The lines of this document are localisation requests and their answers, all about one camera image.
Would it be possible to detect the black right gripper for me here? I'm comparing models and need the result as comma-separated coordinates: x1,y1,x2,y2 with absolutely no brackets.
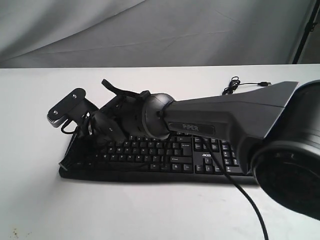
59,96,147,171

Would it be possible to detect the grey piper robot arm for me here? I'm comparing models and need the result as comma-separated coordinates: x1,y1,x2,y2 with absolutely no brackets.
50,80,320,220

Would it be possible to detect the black acer keyboard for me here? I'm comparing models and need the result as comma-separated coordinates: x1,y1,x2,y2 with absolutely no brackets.
58,132,258,187

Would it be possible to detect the grey backdrop cloth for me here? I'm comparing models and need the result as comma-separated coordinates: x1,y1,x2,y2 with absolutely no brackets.
0,0,316,68

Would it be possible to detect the black stand pole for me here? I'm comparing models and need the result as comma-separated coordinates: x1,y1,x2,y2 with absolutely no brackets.
292,0,320,65

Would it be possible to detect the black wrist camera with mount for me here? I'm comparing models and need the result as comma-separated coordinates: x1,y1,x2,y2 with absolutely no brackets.
47,88,99,128

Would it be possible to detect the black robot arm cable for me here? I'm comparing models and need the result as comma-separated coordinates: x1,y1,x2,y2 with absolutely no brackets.
202,137,270,240

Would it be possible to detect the black usb cable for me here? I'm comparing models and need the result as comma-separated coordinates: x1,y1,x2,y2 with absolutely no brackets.
221,76,273,96

